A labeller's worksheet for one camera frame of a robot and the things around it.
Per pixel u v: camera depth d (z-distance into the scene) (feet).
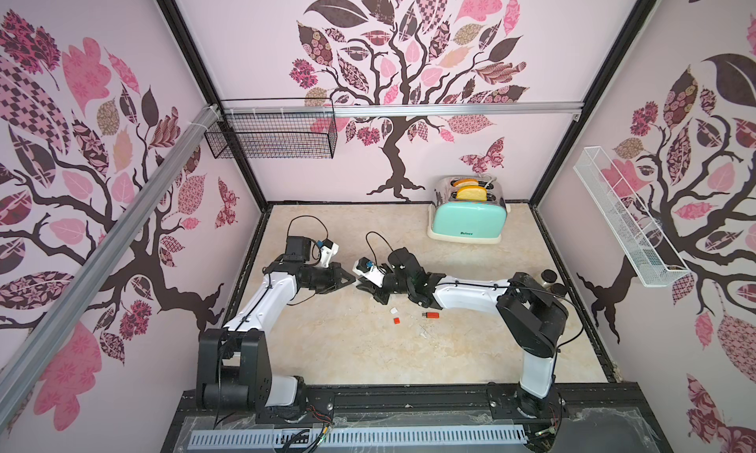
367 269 2.38
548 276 2.89
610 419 2.38
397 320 2.88
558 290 2.80
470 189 3.18
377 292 2.48
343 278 2.61
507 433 2.29
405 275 2.26
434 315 2.94
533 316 1.60
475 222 3.25
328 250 2.61
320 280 2.38
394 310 2.95
